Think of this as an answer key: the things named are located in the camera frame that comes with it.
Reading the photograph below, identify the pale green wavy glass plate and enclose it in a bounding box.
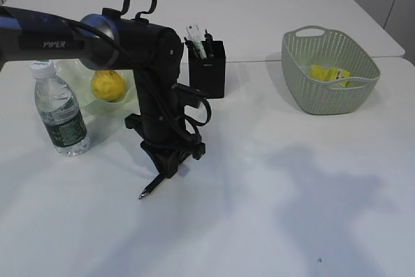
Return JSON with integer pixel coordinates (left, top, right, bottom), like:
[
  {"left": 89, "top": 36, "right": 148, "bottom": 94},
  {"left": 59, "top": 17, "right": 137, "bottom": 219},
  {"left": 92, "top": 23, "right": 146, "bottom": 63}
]
[{"left": 55, "top": 60, "right": 137, "bottom": 115}]

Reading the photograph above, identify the yellow white waste paper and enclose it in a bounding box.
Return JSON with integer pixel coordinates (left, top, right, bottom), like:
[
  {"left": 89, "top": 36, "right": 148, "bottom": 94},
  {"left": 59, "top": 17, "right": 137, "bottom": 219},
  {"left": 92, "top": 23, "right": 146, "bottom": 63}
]
[{"left": 308, "top": 64, "right": 350, "bottom": 82}]

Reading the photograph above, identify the black pen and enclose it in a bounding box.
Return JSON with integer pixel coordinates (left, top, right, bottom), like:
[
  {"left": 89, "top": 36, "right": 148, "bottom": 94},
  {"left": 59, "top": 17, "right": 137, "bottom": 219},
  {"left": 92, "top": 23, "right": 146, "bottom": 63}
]
[
  {"left": 204, "top": 30, "right": 214, "bottom": 58},
  {"left": 138, "top": 174, "right": 165, "bottom": 200},
  {"left": 184, "top": 37, "right": 200, "bottom": 58}
]

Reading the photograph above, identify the transparent plastic ruler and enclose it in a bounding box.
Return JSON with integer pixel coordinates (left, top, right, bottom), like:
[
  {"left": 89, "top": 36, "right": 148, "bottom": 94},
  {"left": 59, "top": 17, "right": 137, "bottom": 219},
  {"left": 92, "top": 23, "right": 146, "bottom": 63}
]
[{"left": 185, "top": 23, "right": 203, "bottom": 44}]

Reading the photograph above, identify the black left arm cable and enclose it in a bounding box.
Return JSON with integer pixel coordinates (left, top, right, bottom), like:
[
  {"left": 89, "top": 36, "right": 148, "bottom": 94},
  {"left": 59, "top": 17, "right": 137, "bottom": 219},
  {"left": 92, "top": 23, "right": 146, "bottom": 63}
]
[{"left": 61, "top": 0, "right": 213, "bottom": 143}]

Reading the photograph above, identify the black square pen holder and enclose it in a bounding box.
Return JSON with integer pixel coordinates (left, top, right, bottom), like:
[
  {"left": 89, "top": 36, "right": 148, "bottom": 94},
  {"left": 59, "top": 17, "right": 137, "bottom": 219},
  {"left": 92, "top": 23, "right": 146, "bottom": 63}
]
[{"left": 187, "top": 40, "right": 226, "bottom": 99}]

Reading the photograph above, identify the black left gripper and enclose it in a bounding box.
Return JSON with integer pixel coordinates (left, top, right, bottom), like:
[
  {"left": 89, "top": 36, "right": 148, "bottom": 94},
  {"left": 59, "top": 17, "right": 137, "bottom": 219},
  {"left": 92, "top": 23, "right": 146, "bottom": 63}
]
[{"left": 124, "top": 114, "right": 206, "bottom": 178}]

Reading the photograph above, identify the green woven plastic basket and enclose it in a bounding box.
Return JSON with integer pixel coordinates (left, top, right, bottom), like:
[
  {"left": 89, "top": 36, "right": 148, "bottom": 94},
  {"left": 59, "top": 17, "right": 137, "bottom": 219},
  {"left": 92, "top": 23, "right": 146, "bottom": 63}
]
[{"left": 281, "top": 25, "right": 381, "bottom": 115}]

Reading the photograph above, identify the yellow pear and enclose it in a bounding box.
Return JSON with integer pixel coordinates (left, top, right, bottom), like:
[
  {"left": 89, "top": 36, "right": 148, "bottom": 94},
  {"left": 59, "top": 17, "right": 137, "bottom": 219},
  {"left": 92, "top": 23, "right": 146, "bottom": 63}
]
[{"left": 91, "top": 70, "right": 125, "bottom": 102}]

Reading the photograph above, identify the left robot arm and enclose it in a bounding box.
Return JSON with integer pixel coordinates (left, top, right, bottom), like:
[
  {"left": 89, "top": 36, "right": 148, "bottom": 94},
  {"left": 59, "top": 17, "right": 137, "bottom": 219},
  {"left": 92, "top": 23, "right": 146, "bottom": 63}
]
[{"left": 1, "top": 6, "right": 206, "bottom": 178}]

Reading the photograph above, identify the clear plastic water bottle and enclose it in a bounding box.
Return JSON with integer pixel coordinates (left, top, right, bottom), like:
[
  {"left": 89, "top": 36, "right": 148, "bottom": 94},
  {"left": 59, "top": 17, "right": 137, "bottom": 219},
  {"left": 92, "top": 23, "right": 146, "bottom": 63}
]
[{"left": 30, "top": 60, "right": 91, "bottom": 157}]

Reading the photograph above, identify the green utility knife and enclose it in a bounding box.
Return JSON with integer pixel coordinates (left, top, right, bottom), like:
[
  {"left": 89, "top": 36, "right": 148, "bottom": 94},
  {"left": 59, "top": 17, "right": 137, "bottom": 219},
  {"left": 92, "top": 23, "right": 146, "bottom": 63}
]
[{"left": 193, "top": 39, "right": 207, "bottom": 59}]

